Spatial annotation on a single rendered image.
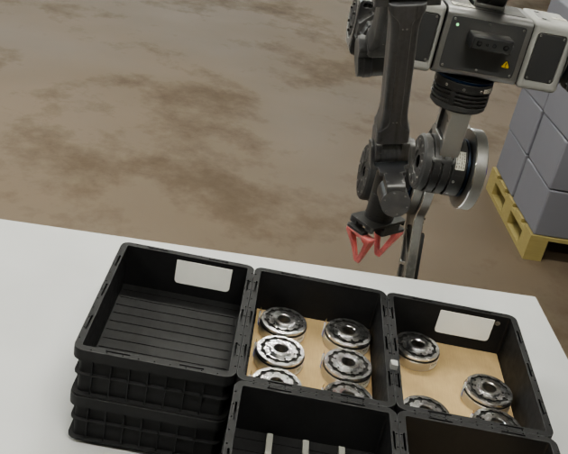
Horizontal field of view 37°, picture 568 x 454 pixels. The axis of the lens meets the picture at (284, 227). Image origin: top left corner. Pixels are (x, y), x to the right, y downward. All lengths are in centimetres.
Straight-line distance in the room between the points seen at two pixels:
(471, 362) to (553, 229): 244
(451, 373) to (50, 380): 86
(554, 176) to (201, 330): 267
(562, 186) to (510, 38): 236
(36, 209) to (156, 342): 220
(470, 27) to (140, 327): 96
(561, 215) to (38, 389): 302
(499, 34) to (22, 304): 125
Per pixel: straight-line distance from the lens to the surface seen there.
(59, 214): 386
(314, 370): 177
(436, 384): 184
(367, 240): 167
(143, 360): 156
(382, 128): 157
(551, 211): 428
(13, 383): 185
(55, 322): 202
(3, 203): 394
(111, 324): 181
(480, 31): 191
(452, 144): 202
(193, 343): 178
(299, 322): 185
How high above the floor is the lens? 190
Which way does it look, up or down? 28 degrees down
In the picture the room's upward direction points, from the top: 12 degrees clockwise
